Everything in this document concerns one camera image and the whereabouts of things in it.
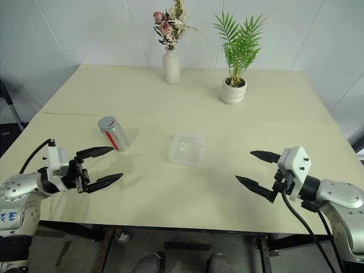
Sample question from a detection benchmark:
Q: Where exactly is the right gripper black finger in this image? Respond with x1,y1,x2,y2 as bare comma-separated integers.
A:
235,175,276,204
249,150,282,165

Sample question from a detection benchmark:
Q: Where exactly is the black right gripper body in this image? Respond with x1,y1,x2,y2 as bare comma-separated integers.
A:
272,167,296,197

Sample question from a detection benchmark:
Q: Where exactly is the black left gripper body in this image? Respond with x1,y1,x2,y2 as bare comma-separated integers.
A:
58,157,92,195

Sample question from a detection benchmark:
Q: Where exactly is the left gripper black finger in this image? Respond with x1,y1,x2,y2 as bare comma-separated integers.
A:
84,172,125,195
75,146,114,159

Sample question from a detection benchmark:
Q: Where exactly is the white plastic bottle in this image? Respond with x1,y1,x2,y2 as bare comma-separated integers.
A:
100,124,130,152

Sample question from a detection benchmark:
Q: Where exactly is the grey round lid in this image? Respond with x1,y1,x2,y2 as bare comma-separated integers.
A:
97,116,118,133

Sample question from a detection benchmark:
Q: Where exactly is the clear plastic container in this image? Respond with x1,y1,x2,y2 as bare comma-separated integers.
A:
169,131,208,166

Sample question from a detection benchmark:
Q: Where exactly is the rusty metal table leg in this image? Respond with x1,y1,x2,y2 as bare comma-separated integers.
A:
92,226,121,273
254,235,271,273

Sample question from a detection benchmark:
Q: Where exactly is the white ribbed plant pot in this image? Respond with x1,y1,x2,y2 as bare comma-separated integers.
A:
221,76,248,105

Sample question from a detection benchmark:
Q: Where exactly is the black box with white print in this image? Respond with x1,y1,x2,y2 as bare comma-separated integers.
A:
0,122,30,160

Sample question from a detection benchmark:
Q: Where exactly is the dark grey rounded shape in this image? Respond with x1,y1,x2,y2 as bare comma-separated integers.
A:
206,252,231,273
133,251,166,273

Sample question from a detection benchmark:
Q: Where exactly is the grey metal stand leg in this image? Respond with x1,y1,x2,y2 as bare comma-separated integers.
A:
0,78,25,133

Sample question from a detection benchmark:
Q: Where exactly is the white ceramic vase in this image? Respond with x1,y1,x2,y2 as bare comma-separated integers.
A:
162,46,181,85

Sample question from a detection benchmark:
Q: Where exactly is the green palm plant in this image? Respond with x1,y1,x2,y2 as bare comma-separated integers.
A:
212,9,268,87

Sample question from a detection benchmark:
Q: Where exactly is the dried flower bouquet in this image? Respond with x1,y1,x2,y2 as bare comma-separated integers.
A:
152,0,203,52

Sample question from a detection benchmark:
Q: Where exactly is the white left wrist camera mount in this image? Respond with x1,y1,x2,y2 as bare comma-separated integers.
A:
46,144,71,191

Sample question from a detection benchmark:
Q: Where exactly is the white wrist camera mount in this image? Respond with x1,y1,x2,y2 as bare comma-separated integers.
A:
46,144,71,191
277,146,312,200

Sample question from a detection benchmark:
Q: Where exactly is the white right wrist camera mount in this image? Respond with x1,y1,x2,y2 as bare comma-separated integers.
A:
277,146,312,200

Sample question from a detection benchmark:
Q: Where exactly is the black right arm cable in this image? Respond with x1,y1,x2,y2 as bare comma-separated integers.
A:
300,198,343,273
281,181,338,273

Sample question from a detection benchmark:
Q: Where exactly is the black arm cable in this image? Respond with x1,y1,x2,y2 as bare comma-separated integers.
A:
18,138,55,175
281,181,338,273
300,198,343,273

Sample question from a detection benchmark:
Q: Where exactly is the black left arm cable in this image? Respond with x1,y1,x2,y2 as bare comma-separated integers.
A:
18,138,55,175

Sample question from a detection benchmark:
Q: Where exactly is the black table frame bar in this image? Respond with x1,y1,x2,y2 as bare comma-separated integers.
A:
163,241,212,251
268,233,353,251

